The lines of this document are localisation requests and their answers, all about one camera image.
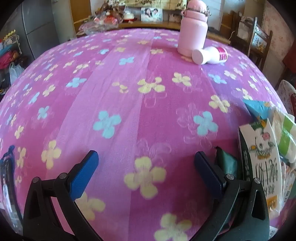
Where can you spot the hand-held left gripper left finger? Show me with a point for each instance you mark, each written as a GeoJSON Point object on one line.
{"type": "Point", "coordinates": [85, 171]}

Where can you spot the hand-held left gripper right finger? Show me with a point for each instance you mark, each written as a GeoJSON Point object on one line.
{"type": "Point", "coordinates": [208, 176]}

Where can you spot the dark green packet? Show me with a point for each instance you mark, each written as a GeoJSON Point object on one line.
{"type": "Point", "coordinates": [229, 162]}

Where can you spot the teal packet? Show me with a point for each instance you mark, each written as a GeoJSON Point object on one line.
{"type": "Point", "coordinates": [259, 109]}

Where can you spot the green and white wrapper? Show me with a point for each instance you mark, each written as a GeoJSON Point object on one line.
{"type": "Point", "coordinates": [286, 136]}

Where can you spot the pink floral tablecloth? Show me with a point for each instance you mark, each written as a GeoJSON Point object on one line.
{"type": "Point", "coordinates": [138, 115]}

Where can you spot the white bottle with red label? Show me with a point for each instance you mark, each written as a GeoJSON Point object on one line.
{"type": "Point", "coordinates": [205, 55]}

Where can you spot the white plastic bag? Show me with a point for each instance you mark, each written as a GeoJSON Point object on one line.
{"type": "Point", "coordinates": [15, 73]}

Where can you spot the pile of colourful clothes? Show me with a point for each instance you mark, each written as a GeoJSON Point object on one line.
{"type": "Point", "coordinates": [9, 58]}

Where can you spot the wooden chair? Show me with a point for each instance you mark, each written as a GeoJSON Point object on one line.
{"type": "Point", "coordinates": [268, 44]}

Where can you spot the pink water bottle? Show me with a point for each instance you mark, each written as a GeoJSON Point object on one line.
{"type": "Point", "coordinates": [193, 30]}

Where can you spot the folded printed bedding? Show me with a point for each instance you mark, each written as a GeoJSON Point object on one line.
{"type": "Point", "coordinates": [245, 27]}

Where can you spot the pile of wrapped decorations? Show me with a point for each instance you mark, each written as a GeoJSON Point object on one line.
{"type": "Point", "coordinates": [106, 18]}

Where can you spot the grey refrigerator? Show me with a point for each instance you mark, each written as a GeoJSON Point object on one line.
{"type": "Point", "coordinates": [41, 23]}

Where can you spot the wooden sideboard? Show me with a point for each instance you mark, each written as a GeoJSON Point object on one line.
{"type": "Point", "coordinates": [148, 25]}

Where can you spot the yellow floral cloth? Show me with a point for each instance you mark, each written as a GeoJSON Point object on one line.
{"type": "Point", "coordinates": [161, 2]}

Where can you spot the photo frame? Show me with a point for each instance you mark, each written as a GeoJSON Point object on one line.
{"type": "Point", "coordinates": [151, 14]}

